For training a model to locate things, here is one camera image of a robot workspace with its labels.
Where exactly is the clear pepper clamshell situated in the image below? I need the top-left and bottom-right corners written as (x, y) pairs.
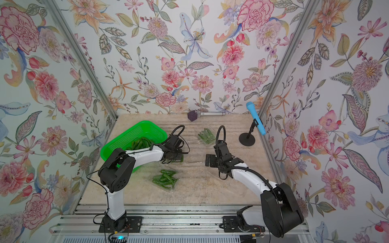
top-left (149, 169), bottom-right (180, 192)
top-left (209, 161), bottom-right (233, 180)
top-left (162, 148), bottom-right (187, 164)
top-left (197, 128), bottom-right (216, 145)

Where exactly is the curved green pepper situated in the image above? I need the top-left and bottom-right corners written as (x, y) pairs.
top-left (126, 137), bottom-right (154, 150)

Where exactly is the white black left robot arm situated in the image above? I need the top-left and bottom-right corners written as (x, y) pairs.
top-left (98, 135), bottom-right (185, 221)

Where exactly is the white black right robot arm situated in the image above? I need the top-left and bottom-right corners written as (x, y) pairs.
top-left (205, 140), bottom-right (304, 238)

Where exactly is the green plastic basket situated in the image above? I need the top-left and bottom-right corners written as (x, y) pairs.
top-left (100, 120), bottom-right (168, 172)

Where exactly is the black microphone stand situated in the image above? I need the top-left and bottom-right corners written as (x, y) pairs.
top-left (239, 119), bottom-right (258, 147)

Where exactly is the blue microphone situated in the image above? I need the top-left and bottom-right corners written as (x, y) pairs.
top-left (246, 102), bottom-right (266, 135)

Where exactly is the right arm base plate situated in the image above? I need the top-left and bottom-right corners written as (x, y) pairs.
top-left (219, 216), bottom-right (265, 233)

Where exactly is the aluminium rail frame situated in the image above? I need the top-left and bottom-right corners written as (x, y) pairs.
top-left (48, 202), bottom-right (314, 243)

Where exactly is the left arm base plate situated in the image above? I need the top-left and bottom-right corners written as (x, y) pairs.
top-left (98, 215), bottom-right (143, 233)

